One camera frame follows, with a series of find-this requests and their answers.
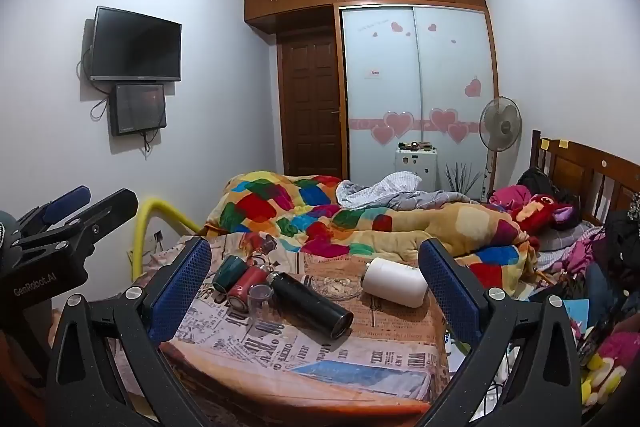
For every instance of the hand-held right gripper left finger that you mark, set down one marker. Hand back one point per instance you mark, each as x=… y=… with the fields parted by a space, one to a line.
x=184 y=289

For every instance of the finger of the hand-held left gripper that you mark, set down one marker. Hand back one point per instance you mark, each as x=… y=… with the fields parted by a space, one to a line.
x=111 y=208
x=67 y=202

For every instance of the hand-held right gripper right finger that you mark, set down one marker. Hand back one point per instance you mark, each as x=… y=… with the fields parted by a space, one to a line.
x=450 y=294

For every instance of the white cup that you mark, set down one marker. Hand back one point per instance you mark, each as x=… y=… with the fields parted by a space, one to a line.
x=395 y=283

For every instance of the green cup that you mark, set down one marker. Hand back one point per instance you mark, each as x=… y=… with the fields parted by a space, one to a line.
x=227 y=272

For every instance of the red cup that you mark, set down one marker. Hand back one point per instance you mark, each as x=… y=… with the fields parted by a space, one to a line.
x=247 y=288

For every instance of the yellow foam tube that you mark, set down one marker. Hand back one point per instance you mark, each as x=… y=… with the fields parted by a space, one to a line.
x=150 y=212

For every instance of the small clear glass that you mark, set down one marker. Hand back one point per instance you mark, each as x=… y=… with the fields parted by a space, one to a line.
x=260 y=303

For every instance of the small black monitor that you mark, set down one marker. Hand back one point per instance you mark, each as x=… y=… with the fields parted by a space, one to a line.
x=138 y=108

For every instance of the pink cloth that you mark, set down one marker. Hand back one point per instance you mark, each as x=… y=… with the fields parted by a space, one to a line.
x=510 y=197

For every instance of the dry decorative twigs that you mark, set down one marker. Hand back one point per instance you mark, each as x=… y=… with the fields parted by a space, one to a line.
x=462 y=179

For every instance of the glass ashtray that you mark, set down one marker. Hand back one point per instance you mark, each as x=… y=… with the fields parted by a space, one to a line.
x=334 y=288

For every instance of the grey striped cloth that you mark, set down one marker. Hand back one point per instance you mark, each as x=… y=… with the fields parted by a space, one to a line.
x=395 y=189

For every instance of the red plush toy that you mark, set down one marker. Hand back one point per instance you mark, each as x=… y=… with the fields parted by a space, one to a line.
x=537 y=212

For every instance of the colourful patchwork blanket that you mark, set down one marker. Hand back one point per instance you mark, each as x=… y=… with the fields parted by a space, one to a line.
x=280 y=207

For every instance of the black thermos bottle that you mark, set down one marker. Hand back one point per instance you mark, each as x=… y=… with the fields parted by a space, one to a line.
x=312 y=304

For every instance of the small white cabinet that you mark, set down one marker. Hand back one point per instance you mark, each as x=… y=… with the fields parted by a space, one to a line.
x=416 y=169

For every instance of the black bag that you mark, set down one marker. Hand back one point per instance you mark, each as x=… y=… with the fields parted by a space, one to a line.
x=537 y=182

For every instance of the newspaper print bedsheet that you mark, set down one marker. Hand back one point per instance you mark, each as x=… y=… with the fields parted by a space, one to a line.
x=320 y=367

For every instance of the yellow foam toy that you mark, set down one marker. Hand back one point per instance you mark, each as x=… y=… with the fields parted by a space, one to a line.
x=602 y=379

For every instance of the standing fan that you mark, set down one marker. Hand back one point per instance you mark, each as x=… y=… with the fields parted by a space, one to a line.
x=500 y=122

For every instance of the black garment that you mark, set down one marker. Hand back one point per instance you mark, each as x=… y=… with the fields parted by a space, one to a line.
x=622 y=239

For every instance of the wooden bed headboard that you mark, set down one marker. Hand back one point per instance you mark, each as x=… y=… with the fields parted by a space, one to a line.
x=585 y=167

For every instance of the frosted sliding wardrobe doors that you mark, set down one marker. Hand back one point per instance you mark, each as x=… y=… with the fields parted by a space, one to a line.
x=415 y=77

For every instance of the brown wooden door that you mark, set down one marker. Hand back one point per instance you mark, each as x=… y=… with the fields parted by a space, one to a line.
x=312 y=107

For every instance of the wall-mounted black television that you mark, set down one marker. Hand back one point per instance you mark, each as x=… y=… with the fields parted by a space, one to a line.
x=135 y=44

